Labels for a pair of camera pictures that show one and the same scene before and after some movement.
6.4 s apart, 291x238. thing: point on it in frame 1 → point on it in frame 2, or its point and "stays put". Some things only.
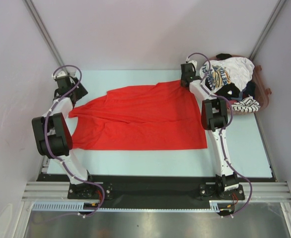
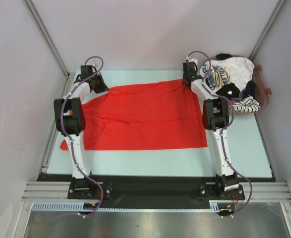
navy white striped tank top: [247, 105] stays put
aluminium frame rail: [255, 192] stays put
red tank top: [160, 116] stays put
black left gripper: [81, 91] → [103, 87]
